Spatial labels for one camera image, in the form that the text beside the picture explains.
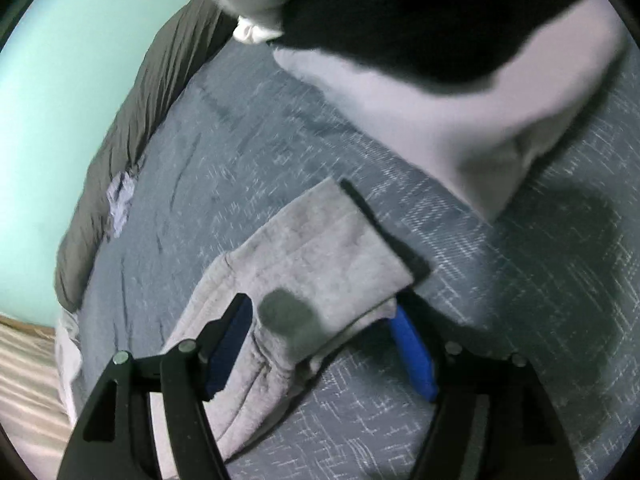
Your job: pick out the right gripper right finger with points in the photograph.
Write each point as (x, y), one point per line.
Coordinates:
(492, 419)

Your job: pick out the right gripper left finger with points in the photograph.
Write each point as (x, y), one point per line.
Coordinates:
(114, 436)

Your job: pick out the dark grey rolled duvet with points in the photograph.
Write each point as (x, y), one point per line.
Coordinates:
(193, 35)

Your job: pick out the striped beige curtain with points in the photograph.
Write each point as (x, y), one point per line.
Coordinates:
(32, 413)

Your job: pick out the blue checked cloth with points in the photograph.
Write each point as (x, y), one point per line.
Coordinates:
(119, 195)

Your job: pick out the black folded garment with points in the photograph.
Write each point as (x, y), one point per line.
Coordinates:
(444, 41)

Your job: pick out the light grey crumpled blanket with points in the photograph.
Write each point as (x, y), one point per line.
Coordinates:
(68, 360)

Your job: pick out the grey knit sweater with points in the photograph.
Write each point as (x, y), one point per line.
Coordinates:
(318, 273)

